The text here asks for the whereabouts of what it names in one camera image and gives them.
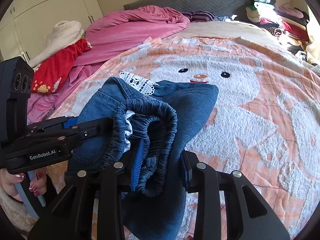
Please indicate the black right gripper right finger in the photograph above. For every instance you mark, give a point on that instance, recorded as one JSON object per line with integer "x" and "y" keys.
{"x": 248, "y": 214}

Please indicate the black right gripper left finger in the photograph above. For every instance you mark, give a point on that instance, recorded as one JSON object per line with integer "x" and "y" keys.
{"x": 70, "y": 217}

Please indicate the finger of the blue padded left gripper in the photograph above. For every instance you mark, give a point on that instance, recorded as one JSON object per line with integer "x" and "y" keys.
{"x": 70, "y": 122}

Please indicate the blue denim pants lace trim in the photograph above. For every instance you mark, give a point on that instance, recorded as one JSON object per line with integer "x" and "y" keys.
{"x": 165, "y": 116}

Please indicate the left hand painted nails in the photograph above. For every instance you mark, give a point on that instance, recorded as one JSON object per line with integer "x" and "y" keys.
{"x": 37, "y": 185}

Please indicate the red floral garment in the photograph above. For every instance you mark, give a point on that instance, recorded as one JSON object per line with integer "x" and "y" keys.
{"x": 53, "y": 72}

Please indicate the pink bear pattern blanket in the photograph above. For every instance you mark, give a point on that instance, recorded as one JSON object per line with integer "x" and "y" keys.
{"x": 266, "y": 119}

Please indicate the cream fleece blanket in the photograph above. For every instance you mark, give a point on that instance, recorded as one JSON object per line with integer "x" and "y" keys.
{"x": 63, "y": 34}

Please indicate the white wardrobe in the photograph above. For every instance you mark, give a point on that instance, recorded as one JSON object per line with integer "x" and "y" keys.
{"x": 26, "y": 24}

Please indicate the pink quilt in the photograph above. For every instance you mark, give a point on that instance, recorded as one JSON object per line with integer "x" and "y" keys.
{"x": 109, "y": 36}

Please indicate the purple striped pillow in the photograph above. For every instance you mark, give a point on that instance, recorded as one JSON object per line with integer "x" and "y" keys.
{"x": 200, "y": 16}

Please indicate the pile of clothes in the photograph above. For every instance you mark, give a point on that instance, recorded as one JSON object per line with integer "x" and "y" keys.
{"x": 292, "y": 27}

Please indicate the grey padded headboard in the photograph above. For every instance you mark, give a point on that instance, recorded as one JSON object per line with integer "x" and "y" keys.
{"x": 217, "y": 7}

